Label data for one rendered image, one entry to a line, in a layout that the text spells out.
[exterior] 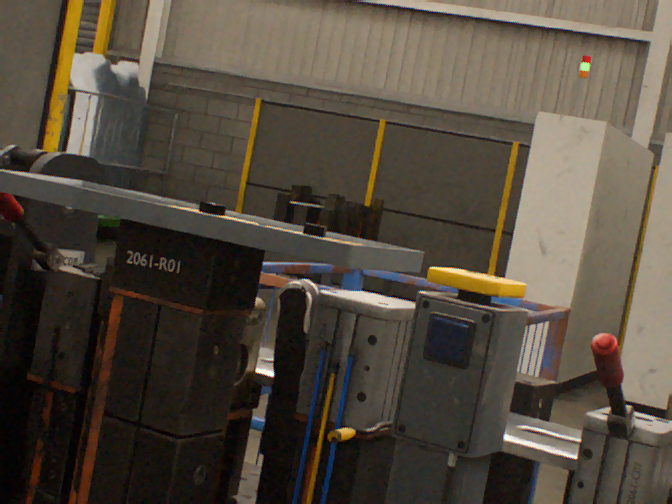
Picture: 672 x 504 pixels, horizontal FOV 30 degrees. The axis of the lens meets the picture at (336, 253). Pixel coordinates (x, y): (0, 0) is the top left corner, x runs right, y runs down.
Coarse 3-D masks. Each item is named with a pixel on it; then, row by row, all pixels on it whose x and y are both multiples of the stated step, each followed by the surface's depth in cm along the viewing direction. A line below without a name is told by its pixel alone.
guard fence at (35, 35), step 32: (0, 0) 453; (32, 0) 473; (64, 0) 493; (0, 32) 457; (32, 32) 477; (64, 32) 499; (0, 64) 461; (32, 64) 482; (64, 64) 499; (0, 96) 466; (32, 96) 487; (64, 96) 503; (0, 128) 470; (32, 128) 491
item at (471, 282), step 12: (432, 276) 95; (444, 276) 95; (456, 276) 94; (468, 276) 94; (480, 276) 95; (492, 276) 99; (456, 288) 95; (468, 288) 94; (480, 288) 94; (492, 288) 93; (504, 288) 94; (516, 288) 96; (468, 300) 96; (480, 300) 96
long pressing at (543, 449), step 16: (272, 352) 150; (256, 368) 134; (272, 368) 138; (512, 416) 136; (512, 432) 125; (528, 432) 127; (544, 432) 130; (560, 432) 131; (576, 432) 133; (512, 448) 120; (528, 448) 120; (544, 448) 119; (560, 448) 120; (576, 448) 123; (560, 464) 118
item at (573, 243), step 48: (576, 144) 903; (624, 144) 975; (528, 192) 915; (576, 192) 902; (624, 192) 1016; (528, 240) 914; (576, 240) 902; (624, 240) 1061; (528, 288) 914; (576, 288) 910; (624, 288) 1110; (528, 336) 913; (576, 336) 946; (576, 384) 996
